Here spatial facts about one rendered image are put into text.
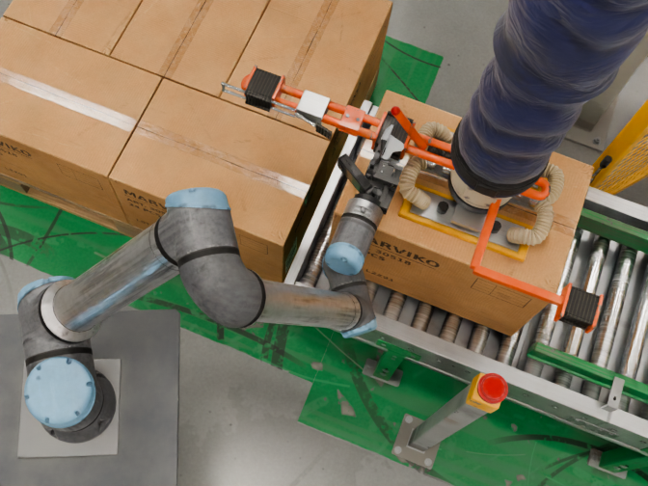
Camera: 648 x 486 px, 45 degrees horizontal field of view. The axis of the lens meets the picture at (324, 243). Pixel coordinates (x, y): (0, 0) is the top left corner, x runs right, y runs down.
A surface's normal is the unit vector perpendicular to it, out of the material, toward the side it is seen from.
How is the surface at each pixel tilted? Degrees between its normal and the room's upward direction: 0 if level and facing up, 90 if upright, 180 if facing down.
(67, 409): 9
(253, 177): 0
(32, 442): 5
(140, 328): 0
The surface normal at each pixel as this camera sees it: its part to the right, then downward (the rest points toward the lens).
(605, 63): 0.27, 0.78
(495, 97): -0.90, 0.22
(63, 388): 0.15, -0.23
